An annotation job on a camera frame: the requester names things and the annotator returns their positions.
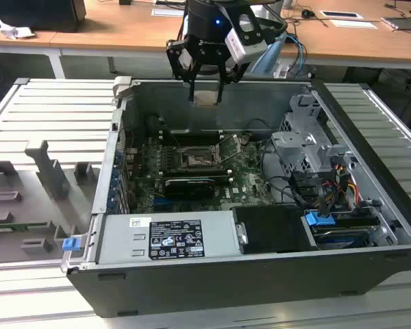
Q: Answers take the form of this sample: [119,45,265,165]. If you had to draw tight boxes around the white paper sheet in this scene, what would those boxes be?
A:
[329,19,379,30]

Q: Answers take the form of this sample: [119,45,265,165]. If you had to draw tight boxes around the green RAM stick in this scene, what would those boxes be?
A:
[0,221,51,232]

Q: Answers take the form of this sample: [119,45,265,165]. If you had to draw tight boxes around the silver metal disk bay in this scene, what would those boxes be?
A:
[270,93,358,180]

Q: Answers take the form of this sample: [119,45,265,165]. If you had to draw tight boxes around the black graphics card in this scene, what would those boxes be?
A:
[163,175,216,200]

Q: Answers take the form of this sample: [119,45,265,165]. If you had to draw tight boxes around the blue disk carrier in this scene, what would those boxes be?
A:
[303,210,336,228]

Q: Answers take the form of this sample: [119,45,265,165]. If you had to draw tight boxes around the grey laptop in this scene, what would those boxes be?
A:
[381,14,411,34]

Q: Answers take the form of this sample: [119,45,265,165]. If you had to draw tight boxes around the black RAM slot row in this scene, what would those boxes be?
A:
[136,169,232,183]
[162,129,223,147]

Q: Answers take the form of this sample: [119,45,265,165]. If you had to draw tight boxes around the silver square CPU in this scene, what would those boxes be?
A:
[192,90,220,108]

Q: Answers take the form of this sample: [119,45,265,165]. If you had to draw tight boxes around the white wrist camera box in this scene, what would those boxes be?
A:
[224,13,269,64]

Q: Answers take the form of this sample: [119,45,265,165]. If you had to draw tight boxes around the blue case latch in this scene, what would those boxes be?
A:
[62,236,81,252]

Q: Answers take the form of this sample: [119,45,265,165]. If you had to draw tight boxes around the black box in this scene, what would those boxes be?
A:
[0,0,87,34]

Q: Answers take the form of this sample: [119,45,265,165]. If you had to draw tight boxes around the green motherboard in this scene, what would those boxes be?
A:
[125,132,279,212]

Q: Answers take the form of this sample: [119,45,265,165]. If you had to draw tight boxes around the grey case latch handle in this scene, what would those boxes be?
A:
[112,75,136,101]

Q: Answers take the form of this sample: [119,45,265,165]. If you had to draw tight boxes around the black data wire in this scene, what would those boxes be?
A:
[266,175,321,210]

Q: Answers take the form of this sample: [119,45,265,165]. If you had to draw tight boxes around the white desk cable grommet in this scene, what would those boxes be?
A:
[319,10,361,20]
[151,7,186,18]

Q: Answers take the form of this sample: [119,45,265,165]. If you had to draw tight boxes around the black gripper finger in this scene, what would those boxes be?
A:
[166,35,197,102]
[216,60,245,103]

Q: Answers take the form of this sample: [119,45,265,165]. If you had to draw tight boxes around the coloured power wires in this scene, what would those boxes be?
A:
[316,163,359,215]

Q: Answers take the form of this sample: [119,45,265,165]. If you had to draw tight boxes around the crumpled white paper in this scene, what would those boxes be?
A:
[0,18,36,40]

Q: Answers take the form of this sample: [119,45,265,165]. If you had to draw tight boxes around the grey parts rack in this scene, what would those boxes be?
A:
[0,139,102,265]

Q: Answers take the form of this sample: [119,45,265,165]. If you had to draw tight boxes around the black hard disk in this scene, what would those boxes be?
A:
[311,224,371,249]

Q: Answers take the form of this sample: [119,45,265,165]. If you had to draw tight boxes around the blue cable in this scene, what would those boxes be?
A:
[286,32,308,75]

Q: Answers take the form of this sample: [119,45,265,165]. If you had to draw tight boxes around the wooden desk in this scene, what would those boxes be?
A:
[0,0,411,71]

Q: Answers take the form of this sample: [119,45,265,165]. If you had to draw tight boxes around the black open PC case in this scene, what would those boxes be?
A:
[60,75,411,318]

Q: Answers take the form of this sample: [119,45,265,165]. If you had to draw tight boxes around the black air shroud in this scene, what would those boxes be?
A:
[232,204,318,255]

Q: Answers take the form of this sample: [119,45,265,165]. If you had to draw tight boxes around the grey power supply unit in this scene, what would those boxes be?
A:
[97,209,245,265]

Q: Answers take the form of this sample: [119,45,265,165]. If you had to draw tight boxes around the CPU socket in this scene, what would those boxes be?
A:
[177,145,225,173]

